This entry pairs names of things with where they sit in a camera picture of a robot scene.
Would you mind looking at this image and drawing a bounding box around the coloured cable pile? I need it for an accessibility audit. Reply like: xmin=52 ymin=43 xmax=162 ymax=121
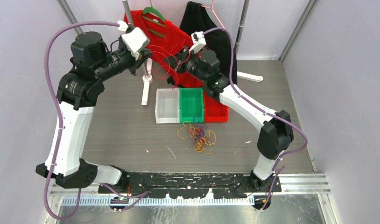
xmin=176 ymin=116 xmax=217 ymax=155

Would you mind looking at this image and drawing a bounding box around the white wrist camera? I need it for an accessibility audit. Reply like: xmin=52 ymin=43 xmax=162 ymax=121
xmin=190 ymin=31 xmax=206 ymax=53
xmin=121 ymin=26 xmax=150 ymax=61

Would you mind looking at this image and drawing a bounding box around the green clothes hanger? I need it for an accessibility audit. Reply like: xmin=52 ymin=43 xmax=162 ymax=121
xmin=142 ymin=6 xmax=166 ymax=28

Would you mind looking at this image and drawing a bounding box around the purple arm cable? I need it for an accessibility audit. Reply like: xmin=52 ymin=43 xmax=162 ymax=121
xmin=43 ymin=21 xmax=152 ymax=221
xmin=202 ymin=27 xmax=309 ymax=212

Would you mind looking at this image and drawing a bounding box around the black printed t-shirt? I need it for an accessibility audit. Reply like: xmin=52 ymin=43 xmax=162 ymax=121
xmin=167 ymin=1 xmax=238 ymax=88

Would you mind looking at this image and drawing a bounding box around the white plastic bin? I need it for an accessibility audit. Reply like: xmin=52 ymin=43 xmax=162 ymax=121
xmin=155 ymin=88 xmax=180 ymax=124

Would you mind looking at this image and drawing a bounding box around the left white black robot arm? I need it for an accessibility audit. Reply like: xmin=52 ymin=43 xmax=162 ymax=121
xmin=36 ymin=29 xmax=152 ymax=193

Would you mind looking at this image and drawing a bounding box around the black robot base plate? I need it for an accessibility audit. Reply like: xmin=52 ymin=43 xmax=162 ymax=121
xmin=113 ymin=172 xmax=281 ymax=199

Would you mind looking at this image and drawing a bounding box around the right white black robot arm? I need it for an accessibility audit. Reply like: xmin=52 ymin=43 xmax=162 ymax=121
xmin=166 ymin=49 xmax=294 ymax=192

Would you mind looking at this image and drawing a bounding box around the green plastic bin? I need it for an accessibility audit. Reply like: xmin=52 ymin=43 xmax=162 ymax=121
xmin=179 ymin=88 xmax=204 ymax=123

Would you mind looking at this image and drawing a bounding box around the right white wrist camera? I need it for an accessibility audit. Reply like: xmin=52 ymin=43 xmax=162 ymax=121
xmin=190 ymin=31 xmax=206 ymax=53

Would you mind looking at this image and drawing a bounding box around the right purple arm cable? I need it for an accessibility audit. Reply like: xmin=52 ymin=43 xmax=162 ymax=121
xmin=202 ymin=27 xmax=309 ymax=212

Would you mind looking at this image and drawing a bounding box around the red plastic bin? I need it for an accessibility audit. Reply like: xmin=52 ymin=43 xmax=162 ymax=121
xmin=203 ymin=91 xmax=229 ymax=123

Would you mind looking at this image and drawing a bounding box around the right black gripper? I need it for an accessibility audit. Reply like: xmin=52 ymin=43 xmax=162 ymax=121
xmin=163 ymin=46 xmax=207 ymax=83

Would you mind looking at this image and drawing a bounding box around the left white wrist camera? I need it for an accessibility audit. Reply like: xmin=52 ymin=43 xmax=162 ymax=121
xmin=121 ymin=26 xmax=150 ymax=61

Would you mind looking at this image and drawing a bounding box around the pink clothes hanger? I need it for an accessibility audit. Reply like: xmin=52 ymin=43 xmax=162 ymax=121
xmin=201 ymin=0 xmax=225 ymax=29

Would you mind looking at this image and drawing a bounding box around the metal clothes rack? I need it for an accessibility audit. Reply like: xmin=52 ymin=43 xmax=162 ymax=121
xmin=121 ymin=0 xmax=263 ymax=106

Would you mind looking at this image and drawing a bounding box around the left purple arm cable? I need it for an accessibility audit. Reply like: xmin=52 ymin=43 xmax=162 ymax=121
xmin=43 ymin=21 xmax=152 ymax=221

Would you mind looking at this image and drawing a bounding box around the red t-shirt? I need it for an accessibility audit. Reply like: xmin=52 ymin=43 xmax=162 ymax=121
xmin=124 ymin=8 xmax=213 ymax=89

